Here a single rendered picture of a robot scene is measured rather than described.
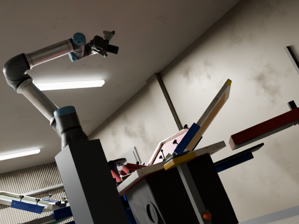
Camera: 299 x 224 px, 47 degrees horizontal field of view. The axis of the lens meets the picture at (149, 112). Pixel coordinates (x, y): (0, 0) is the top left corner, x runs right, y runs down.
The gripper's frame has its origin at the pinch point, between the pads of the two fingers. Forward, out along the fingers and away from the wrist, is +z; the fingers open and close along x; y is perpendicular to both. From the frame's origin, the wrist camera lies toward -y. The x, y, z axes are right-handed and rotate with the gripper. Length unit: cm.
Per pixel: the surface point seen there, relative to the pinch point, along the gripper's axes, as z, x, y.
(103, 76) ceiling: -376, 31, -114
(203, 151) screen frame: 20, -41, -66
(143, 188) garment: 7, -72, -43
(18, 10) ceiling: -200, 40, 46
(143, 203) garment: -1, -82, -50
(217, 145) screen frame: 20, -35, -75
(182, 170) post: 41, -54, -42
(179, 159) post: 42, -48, -38
